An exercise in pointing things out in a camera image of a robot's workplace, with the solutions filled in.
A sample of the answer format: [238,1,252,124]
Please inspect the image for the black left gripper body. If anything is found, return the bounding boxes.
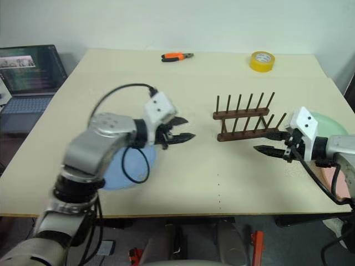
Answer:
[154,117,178,150]

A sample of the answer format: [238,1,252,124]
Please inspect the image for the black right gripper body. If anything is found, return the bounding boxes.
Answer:
[283,127,305,164]

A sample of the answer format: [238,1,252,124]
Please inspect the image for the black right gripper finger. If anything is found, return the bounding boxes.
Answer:
[252,145,287,160]
[265,131,291,141]

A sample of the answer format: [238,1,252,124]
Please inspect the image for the green plate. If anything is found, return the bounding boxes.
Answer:
[309,110,348,138]

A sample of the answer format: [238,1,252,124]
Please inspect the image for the blue plate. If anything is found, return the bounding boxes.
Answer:
[101,145,158,192]

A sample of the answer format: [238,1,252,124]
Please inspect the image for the pink plate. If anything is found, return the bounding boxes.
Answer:
[315,166,353,203]

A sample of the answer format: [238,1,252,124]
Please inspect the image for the brown wooden dish rack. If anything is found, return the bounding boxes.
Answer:
[212,91,288,142]

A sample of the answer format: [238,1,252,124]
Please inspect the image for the orange and black pliers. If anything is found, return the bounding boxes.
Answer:
[160,52,195,63]

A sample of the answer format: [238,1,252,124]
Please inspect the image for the yellow tape roll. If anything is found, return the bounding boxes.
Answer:
[248,50,276,73]

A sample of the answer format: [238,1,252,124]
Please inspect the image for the tall red metal clamp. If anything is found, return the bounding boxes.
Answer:
[251,230,264,266]

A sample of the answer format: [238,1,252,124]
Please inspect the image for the grey rounded robot leg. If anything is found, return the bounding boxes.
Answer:
[138,223,184,266]
[216,221,252,266]

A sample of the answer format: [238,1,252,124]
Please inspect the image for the small red metal clamp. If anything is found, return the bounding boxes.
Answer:
[128,248,144,266]

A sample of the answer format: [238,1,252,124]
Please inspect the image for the grey foot pedal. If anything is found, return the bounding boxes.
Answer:
[97,240,116,256]

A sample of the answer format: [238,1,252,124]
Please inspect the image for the open grey laptop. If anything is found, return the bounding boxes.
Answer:
[0,44,69,134]

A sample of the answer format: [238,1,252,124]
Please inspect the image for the dark side desk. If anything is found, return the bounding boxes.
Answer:
[0,52,84,178]

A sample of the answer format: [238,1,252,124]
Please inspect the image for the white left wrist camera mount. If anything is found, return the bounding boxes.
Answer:
[143,91,178,145]

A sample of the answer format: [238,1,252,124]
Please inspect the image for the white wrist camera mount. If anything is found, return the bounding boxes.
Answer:
[288,106,320,161]
[143,91,178,145]

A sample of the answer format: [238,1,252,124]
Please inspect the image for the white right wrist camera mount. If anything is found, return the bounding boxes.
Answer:
[288,106,320,161]

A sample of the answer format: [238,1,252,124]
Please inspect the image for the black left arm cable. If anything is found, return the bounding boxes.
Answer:
[88,83,159,184]

